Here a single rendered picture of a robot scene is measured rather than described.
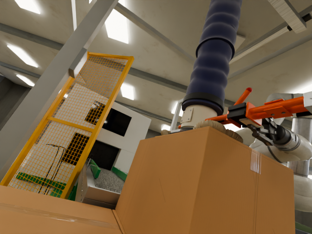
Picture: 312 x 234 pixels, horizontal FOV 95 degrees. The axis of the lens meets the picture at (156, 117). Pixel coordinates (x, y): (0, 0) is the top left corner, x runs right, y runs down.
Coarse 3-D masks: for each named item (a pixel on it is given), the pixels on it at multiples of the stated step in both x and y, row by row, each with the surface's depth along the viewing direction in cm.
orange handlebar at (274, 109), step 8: (272, 104) 44; (280, 104) 42; (288, 104) 41; (296, 104) 39; (256, 112) 48; (264, 112) 50; (272, 112) 45; (280, 112) 44; (288, 112) 43; (296, 112) 42; (208, 120) 66; (216, 120) 63; (224, 120) 63
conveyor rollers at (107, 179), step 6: (90, 168) 218; (102, 168) 283; (102, 174) 200; (108, 174) 220; (114, 174) 249; (96, 180) 140; (102, 180) 151; (108, 180) 162; (114, 180) 180; (120, 180) 200; (96, 186) 116; (102, 186) 125; (108, 186) 129; (114, 186) 139; (120, 186) 150; (120, 192) 123
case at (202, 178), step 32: (160, 160) 55; (192, 160) 39; (224, 160) 38; (256, 160) 44; (128, 192) 71; (160, 192) 46; (192, 192) 34; (224, 192) 36; (256, 192) 41; (288, 192) 47; (128, 224) 56; (160, 224) 39; (192, 224) 31; (224, 224) 34; (256, 224) 38; (288, 224) 44
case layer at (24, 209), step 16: (0, 192) 54; (16, 192) 58; (32, 192) 63; (0, 208) 44; (16, 208) 47; (32, 208) 50; (48, 208) 54; (64, 208) 58; (80, 208) 64; (96, 208) 70; (0, 224) 37; (16, 224) 39; (32, 224) 42; (48, 224) 44; (64, 224) 47; (80, 224) 51; (96, 224) 54; (112, 224) 59
